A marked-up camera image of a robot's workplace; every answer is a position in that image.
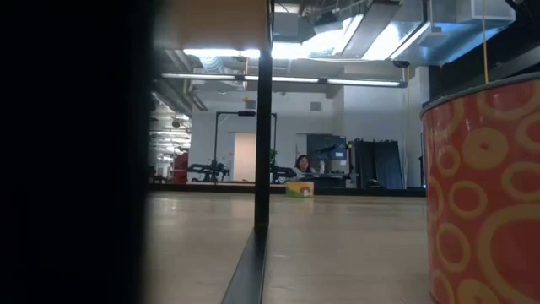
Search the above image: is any red can with yellow rings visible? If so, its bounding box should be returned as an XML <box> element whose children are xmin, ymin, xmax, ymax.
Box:
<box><xmin>419</xmin><ymin>71</ymin><xmax>540</xmax><ymax>304</ymax></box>

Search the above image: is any person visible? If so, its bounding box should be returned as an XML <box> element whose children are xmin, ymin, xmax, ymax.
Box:
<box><xmin>293</xmin><ymin>154</ymin><xmax>316</xmax><ymax>181</ymax></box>

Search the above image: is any short yellow-green can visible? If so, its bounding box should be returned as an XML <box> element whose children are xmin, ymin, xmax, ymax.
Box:
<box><xmin>285</xmin><ymin>181</ymin><xmax>316</xmax><ymax>198</ymax></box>

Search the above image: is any fluorescent light tube fixture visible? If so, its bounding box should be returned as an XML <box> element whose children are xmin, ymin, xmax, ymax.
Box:
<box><xmin>161</xmin><ymin>72</ymin><xmax>408</xmax><ymax>89</ymax></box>

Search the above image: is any red background object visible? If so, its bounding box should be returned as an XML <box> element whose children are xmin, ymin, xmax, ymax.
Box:
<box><xmin>172</xmin><ymin>151</ymin><xmax>190</xmax><ymax>185</ymax></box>

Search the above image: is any black curtain panel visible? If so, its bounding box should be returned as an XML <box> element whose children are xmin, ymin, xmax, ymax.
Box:
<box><xmin>354</xmin><ymin>138</ymin><xmax>405</xmax><ymax>190</ymax></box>

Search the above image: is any dark blurred foreground panel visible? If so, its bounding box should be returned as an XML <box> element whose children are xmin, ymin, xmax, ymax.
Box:
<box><xmin>0</xmin><ymin>0</ymin><xmax>157</xmax><ymax>304</ymax></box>

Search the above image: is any black background rig frame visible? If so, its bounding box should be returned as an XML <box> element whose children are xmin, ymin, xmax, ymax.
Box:
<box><xmin>213</xmin><ymin>110</ymin><xmax>278</xmax><ymax>183</ymax></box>

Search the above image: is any dark wall monitor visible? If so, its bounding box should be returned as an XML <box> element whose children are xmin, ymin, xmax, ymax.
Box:
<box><xmin>306</xmin><ymin>133</ymin><xmax>348</xmax><ymax>162</ymax></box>

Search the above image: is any metal ceiling duct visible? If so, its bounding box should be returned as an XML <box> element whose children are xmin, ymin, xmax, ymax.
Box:
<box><xmin>294</xmin><ymin>0</ymin><xmax>518</xmax><ymax>67</ymax></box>

